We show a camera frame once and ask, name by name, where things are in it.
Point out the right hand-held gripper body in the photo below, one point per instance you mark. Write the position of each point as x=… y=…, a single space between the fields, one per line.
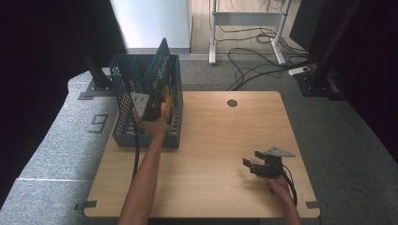
x=272 y=168

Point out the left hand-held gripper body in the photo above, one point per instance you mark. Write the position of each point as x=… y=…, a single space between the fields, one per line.
x=139 y=101

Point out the blue plastic file rack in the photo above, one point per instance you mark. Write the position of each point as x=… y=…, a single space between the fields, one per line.
x=125 y=103

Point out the blue cartoon picture book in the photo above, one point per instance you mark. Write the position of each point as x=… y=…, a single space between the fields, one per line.
x=161 y=75

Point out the person's right hand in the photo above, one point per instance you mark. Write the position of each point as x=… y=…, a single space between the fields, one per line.
x=280 y=187

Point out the person's left hand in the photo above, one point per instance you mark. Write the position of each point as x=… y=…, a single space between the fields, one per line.
x=155 y=128

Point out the grey tape strip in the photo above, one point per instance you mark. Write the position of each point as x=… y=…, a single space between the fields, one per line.
x=314 y=205

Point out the dark round table grommet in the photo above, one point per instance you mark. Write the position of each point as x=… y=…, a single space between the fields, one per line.
x=232 y=103

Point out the white board panel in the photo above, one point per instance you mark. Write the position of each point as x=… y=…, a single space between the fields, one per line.
x=147 y=25

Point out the white power strip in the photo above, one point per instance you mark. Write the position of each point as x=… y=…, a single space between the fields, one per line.
x=298 y=71

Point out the black curtain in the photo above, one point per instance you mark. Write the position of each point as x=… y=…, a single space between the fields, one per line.
x=37 y=78
x=375 y=78

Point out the black post with grey base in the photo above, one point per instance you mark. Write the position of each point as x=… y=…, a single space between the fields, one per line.
x=97 y=75

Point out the white metal desk frame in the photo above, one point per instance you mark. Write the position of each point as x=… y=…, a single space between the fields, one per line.
x=247 y=18

